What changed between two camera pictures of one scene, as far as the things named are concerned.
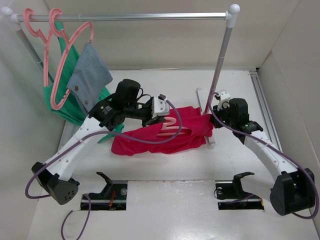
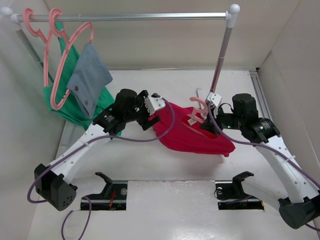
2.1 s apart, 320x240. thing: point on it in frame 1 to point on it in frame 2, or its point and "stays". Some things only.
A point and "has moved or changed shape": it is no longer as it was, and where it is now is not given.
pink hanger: [168, 127] to [198, 115]
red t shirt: [185, 127] has moved or changed shape
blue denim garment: [90, 75] stays
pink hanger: [27, 12] stays
